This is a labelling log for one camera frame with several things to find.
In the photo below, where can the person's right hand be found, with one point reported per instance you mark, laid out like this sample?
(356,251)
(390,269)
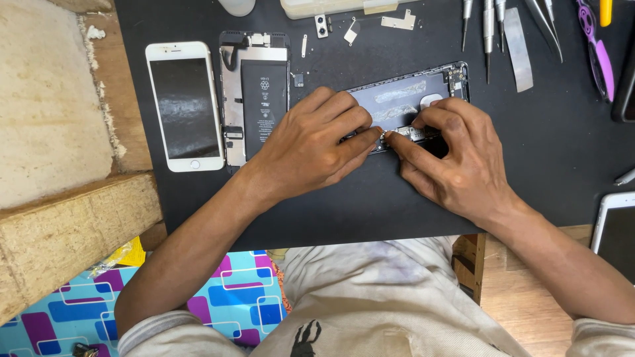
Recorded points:
(461,163)

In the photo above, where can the person's left hand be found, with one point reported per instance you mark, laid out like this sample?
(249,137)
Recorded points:
(302,148)

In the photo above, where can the black phone housing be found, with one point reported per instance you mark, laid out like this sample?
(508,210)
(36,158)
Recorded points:
(402,91)

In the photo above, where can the black phone battery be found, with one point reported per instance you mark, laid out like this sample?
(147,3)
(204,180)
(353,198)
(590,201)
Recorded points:
(264,109)

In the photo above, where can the small phone circuit board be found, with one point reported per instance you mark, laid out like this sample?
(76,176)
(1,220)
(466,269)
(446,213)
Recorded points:
(410,133)

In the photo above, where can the small black phone component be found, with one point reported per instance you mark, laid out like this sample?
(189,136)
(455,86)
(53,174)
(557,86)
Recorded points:
(298,80)

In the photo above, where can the black work mat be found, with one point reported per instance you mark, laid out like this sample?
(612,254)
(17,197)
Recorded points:
(545,148)

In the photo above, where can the phone display assembly metal back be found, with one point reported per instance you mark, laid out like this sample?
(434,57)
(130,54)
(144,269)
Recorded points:
(230,94)

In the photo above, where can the thin metal strip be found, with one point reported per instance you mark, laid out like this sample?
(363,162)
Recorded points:
(304,45)

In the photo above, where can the wooden table leg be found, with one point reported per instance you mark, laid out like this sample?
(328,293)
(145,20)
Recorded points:
(469,267)

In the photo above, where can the white smartphone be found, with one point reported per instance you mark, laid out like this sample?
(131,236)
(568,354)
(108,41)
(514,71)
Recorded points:
(186,106)

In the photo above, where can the small silver shield plate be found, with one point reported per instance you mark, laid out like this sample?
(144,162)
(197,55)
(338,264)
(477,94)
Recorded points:
(351,33)

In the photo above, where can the flat metal pry blade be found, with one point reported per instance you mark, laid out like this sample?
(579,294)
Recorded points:
(518,49)

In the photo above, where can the long silver screwdriver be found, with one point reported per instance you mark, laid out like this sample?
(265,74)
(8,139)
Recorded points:
(489,34)

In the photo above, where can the clear plastic parts box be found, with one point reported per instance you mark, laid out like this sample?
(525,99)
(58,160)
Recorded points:
(322,7)

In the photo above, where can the short silver screwdriver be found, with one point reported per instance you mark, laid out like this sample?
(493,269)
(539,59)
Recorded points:
(466,20)
(501,20)

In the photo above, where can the white t-shirt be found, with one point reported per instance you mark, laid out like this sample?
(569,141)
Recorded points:
(372,292)

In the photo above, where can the white plastic bottle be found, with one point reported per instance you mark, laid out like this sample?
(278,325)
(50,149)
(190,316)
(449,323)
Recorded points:
(237,6)

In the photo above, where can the silver tweezers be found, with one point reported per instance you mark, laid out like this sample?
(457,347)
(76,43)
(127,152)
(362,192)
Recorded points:
(550,12)
(543,27)

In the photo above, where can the silver pen tool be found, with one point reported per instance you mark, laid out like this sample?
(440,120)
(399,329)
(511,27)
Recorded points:
(626,176)

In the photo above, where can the white framed phone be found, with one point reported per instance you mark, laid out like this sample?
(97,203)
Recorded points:
(617,238)

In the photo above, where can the purple plastic opening tool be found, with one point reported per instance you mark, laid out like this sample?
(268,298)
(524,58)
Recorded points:
(601,59)

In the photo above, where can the brown wooden board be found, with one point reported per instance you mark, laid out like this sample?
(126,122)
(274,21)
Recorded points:
(126,99)

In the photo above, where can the yellow plastic packet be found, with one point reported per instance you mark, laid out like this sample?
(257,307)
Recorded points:
(124,255)

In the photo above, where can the rough wooden beam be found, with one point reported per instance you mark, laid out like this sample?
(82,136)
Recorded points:
(69,238)

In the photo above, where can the beige foam cushion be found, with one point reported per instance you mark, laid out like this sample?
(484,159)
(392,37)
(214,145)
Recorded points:
(44,99)

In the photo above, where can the blue purple patterned mat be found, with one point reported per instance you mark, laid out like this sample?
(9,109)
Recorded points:
(74,312)

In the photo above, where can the small dark metal object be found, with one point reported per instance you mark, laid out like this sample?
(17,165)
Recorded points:
(84,351)

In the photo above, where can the small phone camera module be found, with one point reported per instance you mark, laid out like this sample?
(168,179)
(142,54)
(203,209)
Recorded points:
(322,26)

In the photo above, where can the angular metal bracket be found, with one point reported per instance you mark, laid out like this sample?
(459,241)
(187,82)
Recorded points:
(399,22)

